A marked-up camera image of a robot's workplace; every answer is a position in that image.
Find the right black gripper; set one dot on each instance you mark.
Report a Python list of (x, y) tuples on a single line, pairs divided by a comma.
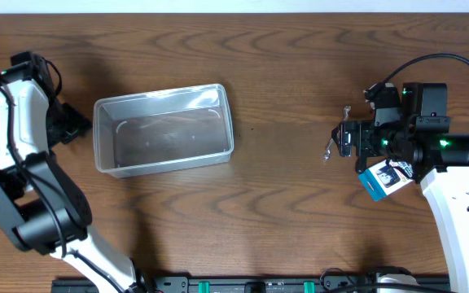
[(365, 130)]

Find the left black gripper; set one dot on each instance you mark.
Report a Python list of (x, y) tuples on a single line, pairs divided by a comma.
[(79, 124)]

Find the silver double-ended wrench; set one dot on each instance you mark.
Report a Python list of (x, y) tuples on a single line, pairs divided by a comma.
[(327, 154)]

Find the blue white cardboard box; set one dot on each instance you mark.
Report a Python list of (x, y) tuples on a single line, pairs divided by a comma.
[(385, 178)]

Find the clear plastic container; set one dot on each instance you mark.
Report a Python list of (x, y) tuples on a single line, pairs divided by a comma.
[(162, 131)]

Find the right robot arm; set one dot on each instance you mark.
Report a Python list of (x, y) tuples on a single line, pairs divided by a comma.
[(408, 141)]

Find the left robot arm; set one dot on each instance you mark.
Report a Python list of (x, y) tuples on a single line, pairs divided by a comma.
[(41, 208)]

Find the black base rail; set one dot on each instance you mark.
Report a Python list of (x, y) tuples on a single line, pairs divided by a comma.
[(183, 284)]

